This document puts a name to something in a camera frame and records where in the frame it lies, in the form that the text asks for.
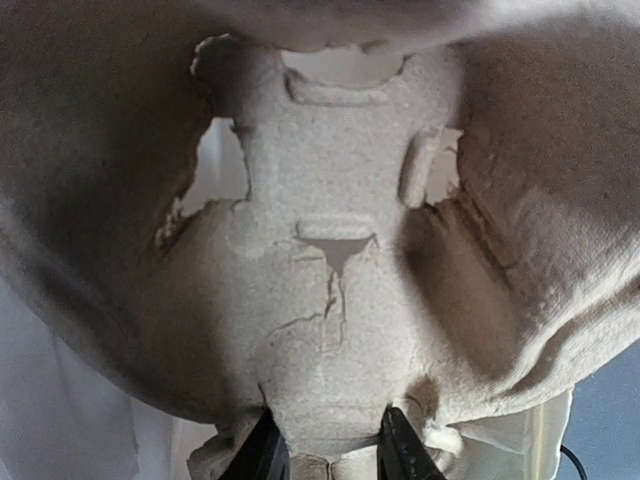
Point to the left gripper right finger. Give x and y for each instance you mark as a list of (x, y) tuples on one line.
[(402, 456)]

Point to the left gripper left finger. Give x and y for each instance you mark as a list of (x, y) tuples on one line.
[(264, 454)]

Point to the brown paper bag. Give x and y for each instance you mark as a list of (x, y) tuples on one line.
[(60, 419)]

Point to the cardboard cup carrier tray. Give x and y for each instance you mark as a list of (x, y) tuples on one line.
[(325, 208)]

